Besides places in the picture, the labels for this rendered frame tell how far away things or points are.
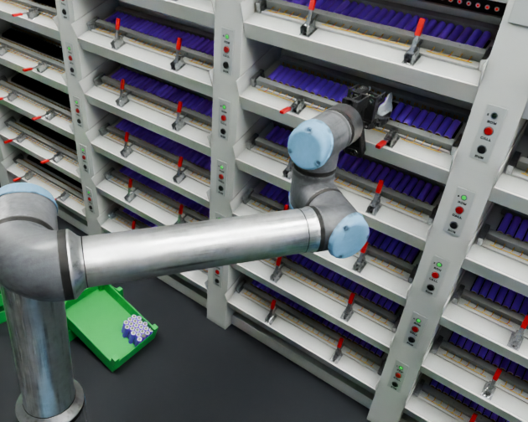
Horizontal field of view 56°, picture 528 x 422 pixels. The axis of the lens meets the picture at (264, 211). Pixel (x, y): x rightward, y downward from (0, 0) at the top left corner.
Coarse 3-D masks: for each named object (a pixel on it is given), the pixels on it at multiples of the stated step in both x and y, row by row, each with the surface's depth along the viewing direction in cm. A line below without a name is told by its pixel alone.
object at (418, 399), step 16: (416, 384) 155; (432, 384) 155; (416, 400) 154; (432, 400) 154; (448, 400) 151; (464, 400) 151; (416, 416) 153; (432, 416) 151; (448, 416) 150; (464, 416) 150; (480, 416) 147; (496, 416) 147
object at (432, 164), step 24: (264, 72) 145; (360, 72) 133; (240, 96) 139; (264, 96) 138; (432, 96) 125; (288, 120) 134; (408, 144) 120; (456, 144) 114; (408, 168) 120; (432, 168) 115
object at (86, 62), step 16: (80, 0) 166; (96, 0) 171; (80, 16) 168; (64, 32) 173; (64, 48) 177; (80, 48) 173; (80, 64) 176; (96, 64) 181; (80, 96) 184; (96, 112) 190; (80, 128) 192; (80, 160) 202; (96, 160) 199; (80, 176) 207; (96, 192) 206; (96, 208) 211; (96, 224) 217
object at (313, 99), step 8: (256, 80) 139; (264, 80) 138; (272, 80) 138; (272, 88) 137; (280, 88) 136; (288, 88) 135; (296, 96) 134; (304, 96) 132; (312, 96) 131; (320, 96) 131; (312, 104) 131; (320, 104) 131; (328, 104) 129; (336, 104) 128; (384, 128) 123; (400, 128) 120; (408, 128) 120; (416, 128) 119; (416, 136) 119; (424, 136) 117; (432, 136) 117; (440, 136) 117; (432, 144) 118; (440, 144) 116; (448, 144) 115; (440, 152) 116
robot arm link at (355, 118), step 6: (330, 108) 105; (336, 108) 104; (342, 108) 104; (348, 108) 105; (354, 108) 106; (348, 114) 103; (354, 114) 104; (354, 120) 104; (360, 120) 106; (354, 126) 103; (360, 126) 106; (354, 132) 104; (360, 132) 107; (354, 138) 105
